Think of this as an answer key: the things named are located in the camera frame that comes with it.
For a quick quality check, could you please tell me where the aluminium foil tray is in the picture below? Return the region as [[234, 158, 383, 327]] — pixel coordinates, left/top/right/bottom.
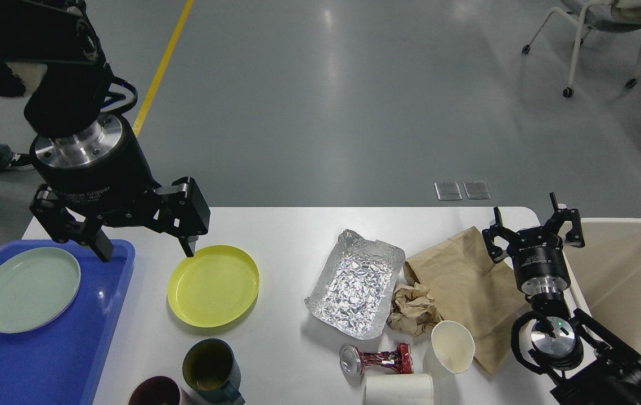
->
[[304, 229, 406, 340]]

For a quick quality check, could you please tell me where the crumpled brown paper ball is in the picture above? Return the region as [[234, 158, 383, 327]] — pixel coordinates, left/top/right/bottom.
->
[[387, 282, 443, 338]]

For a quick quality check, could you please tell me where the left metal floor plate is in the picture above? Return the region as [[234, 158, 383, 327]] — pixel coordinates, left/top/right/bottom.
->
[[434, 181, 463, 201]]

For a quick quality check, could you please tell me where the upright white paper cup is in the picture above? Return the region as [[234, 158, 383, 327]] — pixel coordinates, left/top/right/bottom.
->
[[423, 320, 476, 377]]

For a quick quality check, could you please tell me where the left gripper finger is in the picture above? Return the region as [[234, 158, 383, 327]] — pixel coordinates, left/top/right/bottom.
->
[[153, 177, 210, 257], [30, 186, 114, 262]]

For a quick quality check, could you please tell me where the dark teal mug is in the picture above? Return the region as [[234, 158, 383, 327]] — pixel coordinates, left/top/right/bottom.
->
[[183, 338, 246, 404]]

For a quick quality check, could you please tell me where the brown paper bag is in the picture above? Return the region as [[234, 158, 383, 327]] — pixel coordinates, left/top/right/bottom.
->
[[404, 227, 530, 376]]

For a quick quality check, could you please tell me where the right metal floor plate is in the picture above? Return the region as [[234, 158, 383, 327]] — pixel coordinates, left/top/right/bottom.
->
[[463, 181, 492, 200]]

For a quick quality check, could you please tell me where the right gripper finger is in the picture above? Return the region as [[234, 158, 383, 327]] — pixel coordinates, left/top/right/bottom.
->
[[540, 192, 585, 248], [481, 206, 518, 264]]

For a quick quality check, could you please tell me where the yellow plastic plate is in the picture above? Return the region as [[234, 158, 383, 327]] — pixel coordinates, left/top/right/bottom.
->
[[167, 245, 259, 329]]

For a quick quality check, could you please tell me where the white framed office chair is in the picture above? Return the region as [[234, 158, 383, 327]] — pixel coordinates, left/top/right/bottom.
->
[[521, 1, 641, 99]]

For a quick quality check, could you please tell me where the metal floor plate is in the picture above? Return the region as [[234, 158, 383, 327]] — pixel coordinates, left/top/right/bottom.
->
[[463, 181, 492, 200], [434, 181, 463, 201]]

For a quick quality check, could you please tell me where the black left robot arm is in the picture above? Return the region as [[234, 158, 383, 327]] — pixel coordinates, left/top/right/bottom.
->
[[0, 1, 210, 262]]

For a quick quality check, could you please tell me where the pale green plate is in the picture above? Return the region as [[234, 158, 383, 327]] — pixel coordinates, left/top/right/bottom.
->
[[0, 247, 82, 334]]

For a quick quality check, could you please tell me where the beige plastic bin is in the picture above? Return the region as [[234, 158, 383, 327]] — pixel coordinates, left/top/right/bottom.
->
[[564, 218, 641, 354]]

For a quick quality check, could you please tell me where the blue plastic tray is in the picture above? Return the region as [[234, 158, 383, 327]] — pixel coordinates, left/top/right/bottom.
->
[[0, 239, 135, 404]]

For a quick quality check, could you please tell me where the crushed red soda can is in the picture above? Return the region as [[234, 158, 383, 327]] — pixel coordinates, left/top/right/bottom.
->
[[339, 343, 414, 379]]

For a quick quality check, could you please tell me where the pink mug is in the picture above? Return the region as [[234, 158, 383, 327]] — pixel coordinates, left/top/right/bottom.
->
[[127, 375, 196, 404]]

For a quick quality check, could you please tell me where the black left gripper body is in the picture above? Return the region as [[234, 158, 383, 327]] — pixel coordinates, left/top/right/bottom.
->
[[30, 113, 163, 228]]

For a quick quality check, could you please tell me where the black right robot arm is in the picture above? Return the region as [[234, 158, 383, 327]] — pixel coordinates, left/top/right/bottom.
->
[[482, 193, 641, 404]]

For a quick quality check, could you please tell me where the lying white paper cup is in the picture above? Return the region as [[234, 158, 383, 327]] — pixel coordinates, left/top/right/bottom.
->
[[364, 373, 434, 404]]

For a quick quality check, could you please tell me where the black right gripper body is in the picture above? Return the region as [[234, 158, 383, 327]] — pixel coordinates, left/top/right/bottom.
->
[[507, 227, 571, 296]]

